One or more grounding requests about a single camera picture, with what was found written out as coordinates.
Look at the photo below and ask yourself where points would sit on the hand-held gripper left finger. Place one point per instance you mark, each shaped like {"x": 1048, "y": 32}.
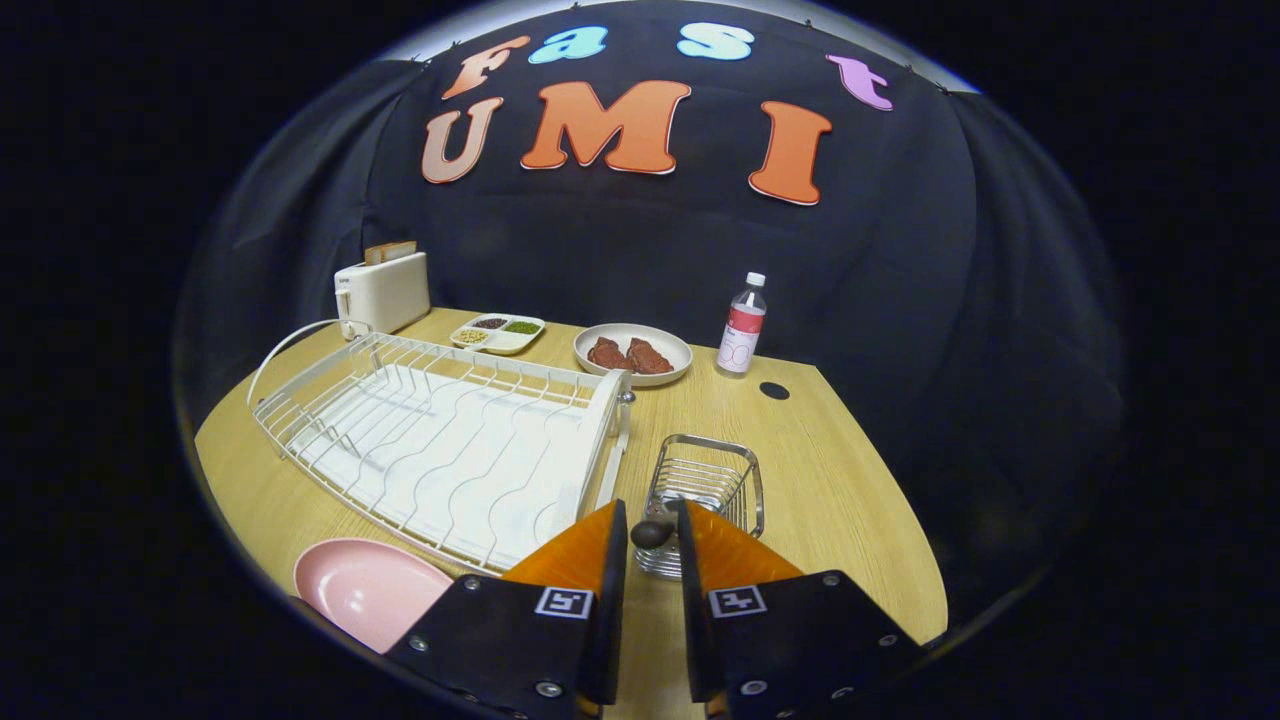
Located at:
{"x": 500, "y": 640}

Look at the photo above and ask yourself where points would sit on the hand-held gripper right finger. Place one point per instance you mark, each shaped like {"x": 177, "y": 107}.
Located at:
{"x": 800, "y": 640}

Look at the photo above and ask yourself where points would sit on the pink plate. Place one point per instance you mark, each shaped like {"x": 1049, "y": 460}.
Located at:
{"x": 360, "y": 590}

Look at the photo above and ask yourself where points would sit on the white plate with steaks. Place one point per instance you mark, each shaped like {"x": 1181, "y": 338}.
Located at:
{"x": 600, "y": 334}

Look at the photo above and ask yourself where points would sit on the white divided bean tray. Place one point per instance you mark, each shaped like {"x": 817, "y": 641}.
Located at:
{"x": 505, "y": 343}

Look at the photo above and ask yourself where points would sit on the brown steak piece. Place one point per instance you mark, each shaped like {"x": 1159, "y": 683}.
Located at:
{"x": 650, "y": 358}
{"x": 607, "y": 354}

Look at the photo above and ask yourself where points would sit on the clear red-label water bottle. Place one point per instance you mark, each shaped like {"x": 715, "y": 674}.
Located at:
{"x": 742, "y": 335}

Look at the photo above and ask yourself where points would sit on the white toaster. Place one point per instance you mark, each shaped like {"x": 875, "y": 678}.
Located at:
{"x": 385, "y": 295}

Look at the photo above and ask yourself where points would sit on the toast slice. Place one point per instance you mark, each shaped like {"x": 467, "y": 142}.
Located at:
{"x": 390, "y": 252}

